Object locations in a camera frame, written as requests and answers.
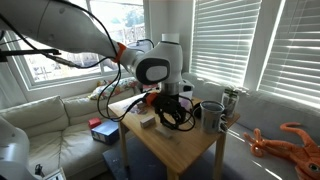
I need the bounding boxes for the light grey sofa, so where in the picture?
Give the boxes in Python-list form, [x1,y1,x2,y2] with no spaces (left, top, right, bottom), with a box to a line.
[181,72,320,180]

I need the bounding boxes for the translucent white plastic container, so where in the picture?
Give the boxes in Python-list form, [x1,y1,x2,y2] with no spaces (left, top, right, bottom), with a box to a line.
[179,78,196,111]

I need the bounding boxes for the red box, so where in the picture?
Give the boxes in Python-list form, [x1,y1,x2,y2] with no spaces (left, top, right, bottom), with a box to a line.
[87,116,103,130]

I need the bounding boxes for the black round object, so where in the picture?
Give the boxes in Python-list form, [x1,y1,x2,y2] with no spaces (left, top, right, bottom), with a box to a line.
[192,102,203,120]

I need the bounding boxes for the cream sofa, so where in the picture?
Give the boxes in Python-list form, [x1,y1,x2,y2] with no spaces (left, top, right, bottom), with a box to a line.
[0,87,141,180]

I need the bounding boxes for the light wooden table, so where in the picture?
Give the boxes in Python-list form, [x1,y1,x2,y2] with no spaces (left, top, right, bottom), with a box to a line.
[107,94,241,180]

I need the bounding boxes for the papers on table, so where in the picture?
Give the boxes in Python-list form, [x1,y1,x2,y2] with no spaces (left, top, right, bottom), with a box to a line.
[122,99,150,115]

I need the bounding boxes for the white flat item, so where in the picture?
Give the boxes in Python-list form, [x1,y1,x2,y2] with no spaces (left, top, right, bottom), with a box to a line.
[42,167,67,180]

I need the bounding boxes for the grey cup with handle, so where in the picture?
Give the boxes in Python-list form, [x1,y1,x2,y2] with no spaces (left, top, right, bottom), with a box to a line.
[199,100,230,135]

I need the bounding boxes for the small black object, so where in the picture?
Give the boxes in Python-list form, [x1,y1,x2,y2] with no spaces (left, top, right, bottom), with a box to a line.
[34,162,46,178]

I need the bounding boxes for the floral pillow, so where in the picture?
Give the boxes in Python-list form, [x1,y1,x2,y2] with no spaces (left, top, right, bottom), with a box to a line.
[87,76,140,101]

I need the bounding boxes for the wide white window blind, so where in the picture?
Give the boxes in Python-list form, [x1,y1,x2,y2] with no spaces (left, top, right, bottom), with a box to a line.
[257,0,320,105]

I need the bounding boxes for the glass jar with plant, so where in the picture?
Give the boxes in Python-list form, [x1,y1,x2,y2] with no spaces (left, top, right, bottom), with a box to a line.
[221,86,242,119]

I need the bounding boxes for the narrow white window blind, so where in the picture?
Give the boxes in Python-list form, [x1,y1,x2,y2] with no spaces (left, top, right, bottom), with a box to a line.
[189,0,263,88]

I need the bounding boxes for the white cylinder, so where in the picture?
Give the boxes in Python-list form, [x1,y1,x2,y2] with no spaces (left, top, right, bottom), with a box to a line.
[161,32,181,44]

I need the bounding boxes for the chunky wooden block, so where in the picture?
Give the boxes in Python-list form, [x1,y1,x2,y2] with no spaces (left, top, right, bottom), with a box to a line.
[139,115,157,130]

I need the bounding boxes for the orange octopus plush toy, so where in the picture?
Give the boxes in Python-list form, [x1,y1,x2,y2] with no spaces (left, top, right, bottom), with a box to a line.
[242,121,320,180]

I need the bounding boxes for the orange wrist mount bracket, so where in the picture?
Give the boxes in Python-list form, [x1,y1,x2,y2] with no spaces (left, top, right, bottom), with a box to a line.
[145,92,159,105]

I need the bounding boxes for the black horizontal bar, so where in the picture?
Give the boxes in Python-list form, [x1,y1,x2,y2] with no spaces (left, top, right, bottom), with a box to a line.
[0,48,62,63]

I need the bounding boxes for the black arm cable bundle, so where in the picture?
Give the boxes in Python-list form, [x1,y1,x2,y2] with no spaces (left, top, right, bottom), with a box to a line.
[0,0,197,132]

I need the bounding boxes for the blue box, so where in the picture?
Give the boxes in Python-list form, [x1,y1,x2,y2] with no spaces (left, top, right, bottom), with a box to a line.
[90,119,121,146]

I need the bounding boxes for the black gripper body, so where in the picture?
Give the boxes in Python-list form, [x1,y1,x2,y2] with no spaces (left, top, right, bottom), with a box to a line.
[153,93,184,113]

